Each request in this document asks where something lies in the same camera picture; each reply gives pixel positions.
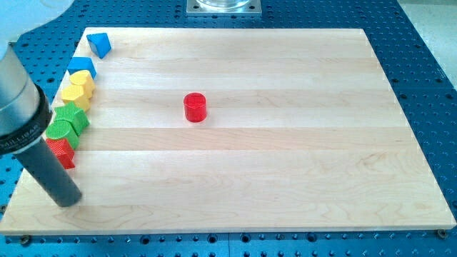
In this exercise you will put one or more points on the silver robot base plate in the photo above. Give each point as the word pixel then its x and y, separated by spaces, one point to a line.
pixel 207 8

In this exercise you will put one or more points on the red star block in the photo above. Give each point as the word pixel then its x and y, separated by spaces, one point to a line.
pixel 63 151

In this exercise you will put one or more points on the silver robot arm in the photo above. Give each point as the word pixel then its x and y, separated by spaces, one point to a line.
pixel 25 115

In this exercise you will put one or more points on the blue perforated breadboard table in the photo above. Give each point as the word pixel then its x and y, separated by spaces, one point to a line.
pixel 425 90

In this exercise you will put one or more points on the red cylinder block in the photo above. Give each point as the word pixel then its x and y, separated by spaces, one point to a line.
pixel 195 107

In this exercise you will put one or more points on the light wooden board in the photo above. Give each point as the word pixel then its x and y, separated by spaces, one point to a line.
pixel 303 133

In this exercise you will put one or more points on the black gripper collar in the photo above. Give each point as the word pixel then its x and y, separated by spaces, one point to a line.
pixel 31 130

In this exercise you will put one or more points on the green star block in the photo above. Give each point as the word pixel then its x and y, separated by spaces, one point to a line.
pixel 73 114

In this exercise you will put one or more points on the yellow hexagon block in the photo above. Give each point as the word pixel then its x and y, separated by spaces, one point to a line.
pixel 84 78
pixel 76 95

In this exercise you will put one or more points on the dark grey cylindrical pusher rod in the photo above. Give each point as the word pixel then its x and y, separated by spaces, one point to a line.
pixel 41 163

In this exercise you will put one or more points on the blue triangular prism block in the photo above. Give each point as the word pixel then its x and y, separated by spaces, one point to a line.
pixel 99 44

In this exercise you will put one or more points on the green cylinder block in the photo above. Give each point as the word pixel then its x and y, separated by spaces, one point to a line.
pixel 63 129

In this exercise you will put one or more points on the blue cube block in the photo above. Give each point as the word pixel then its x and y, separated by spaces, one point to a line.
pixel 81 63

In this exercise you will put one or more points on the yellow hexagon block lower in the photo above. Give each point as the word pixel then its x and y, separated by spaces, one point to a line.
pixel 76 95

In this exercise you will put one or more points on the yellow hexagon block upper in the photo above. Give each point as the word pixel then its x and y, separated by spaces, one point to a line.
pixel 84 78

